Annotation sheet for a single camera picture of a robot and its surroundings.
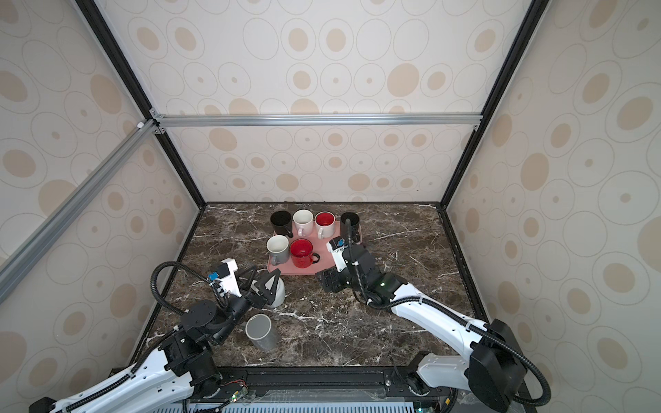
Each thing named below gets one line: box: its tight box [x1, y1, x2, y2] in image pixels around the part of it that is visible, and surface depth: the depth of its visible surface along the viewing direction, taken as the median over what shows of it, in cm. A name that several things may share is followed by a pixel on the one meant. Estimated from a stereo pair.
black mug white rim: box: [339, 211, 363, 247], surface depth 105 cm
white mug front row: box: [314, 210, 336, 241], surface depth 106 cm
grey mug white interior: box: [265, 234, 291, 266], surface depth 95 cm
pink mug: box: [292, 209, 315, 238], surface depth 105 cm
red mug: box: [290, 237, 321, 270], surface depth 99 cm
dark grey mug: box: [244, 313, 278, 352], surface depth 75 cm
